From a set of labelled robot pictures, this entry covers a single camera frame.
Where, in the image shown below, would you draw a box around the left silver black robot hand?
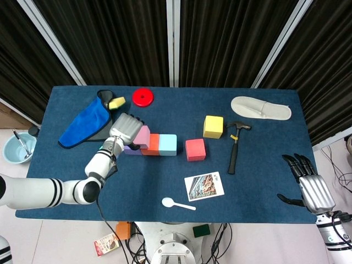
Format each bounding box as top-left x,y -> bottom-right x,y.
109,112 -> 146,151

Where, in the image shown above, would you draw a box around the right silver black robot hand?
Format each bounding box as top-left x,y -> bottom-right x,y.
277,153 -> 337,214

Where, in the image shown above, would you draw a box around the pink foam cube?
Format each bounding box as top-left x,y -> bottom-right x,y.
133,124 -> 151,151

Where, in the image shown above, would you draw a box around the purple foam cube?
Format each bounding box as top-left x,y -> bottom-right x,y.
123,144 -> 144,157

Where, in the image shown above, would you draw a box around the orange foam cube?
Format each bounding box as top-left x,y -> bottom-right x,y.
141,133 -> 161,156

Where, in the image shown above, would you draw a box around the light blue foam cube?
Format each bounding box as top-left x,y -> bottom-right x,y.
158,134 -> 178,157

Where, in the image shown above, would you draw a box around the red foam cube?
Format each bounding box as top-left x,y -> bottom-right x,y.
185,138 -> 206,162

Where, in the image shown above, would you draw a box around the yellow foam cube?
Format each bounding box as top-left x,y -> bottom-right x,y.
202,115 -> 224,139

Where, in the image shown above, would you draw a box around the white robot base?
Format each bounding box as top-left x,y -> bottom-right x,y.
134,221 -> 215,264

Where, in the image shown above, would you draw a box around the yellow green sponge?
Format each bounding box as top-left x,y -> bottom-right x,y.
108,96 -> 127,111

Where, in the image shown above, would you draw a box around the red round disc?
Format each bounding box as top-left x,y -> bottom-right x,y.
131,87 -> 155,107

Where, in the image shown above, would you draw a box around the grey cloth black edged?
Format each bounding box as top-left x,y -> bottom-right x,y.
82,89 -> 115,144

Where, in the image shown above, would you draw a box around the blue microfibre cloth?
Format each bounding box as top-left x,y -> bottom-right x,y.
58,97 -> 112,149

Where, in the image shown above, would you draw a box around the white plastic spoon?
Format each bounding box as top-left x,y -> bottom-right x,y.
161,197 -> 197,211

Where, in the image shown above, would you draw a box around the black curtain panel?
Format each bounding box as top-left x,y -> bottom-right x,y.
0,0 -> 79,124
260,0 -> 352,146
179,0 -> 300,89
32,0 -> 169,86

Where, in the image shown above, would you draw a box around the dragon picture postcard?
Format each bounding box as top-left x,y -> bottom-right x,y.
184,171 -> 225,202

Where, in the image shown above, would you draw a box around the orange box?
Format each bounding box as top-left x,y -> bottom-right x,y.
115,222 -> 133,240

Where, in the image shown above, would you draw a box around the white fabric slipper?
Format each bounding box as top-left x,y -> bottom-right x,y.
230,96 -> 293,121

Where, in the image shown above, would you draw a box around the brown cardboard box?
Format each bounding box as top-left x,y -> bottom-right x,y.
0,103 -> 36,130

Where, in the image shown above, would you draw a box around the light blue bowl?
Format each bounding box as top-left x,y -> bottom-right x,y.
2,131 -> 37,165

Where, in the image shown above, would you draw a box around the printed snack packet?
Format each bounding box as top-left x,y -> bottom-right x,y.
93,233 -> 120,258

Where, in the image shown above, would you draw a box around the dark green block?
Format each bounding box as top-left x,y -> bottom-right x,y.
192,224 -> 211,239

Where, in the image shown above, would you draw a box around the black floor cables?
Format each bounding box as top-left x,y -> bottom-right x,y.
321,137 -> 352,204

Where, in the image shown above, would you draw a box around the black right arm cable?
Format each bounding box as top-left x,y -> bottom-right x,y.
329,210 -> 352,248

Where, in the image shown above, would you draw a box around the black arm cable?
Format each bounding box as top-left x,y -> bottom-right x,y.
95,153 -> 130,264
329,210 -> 352,248

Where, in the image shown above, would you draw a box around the black handled claw hammer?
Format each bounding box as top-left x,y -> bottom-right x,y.
225,122 -> 252,175

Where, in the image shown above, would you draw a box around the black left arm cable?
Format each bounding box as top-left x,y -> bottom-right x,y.
95,153 -> 130,264

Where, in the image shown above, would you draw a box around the white screen frame post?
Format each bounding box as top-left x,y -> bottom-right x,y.
16,0 -> 87,86
250,0 -> 315,89
166,0 -> 182,88

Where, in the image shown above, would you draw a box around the black handled metal spoon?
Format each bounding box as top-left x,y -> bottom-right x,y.
12,129 -> 32,160

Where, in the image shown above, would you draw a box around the black cable bundle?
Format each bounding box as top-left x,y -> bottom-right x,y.
210,222 -> 237,264
125,222 -> 151,264

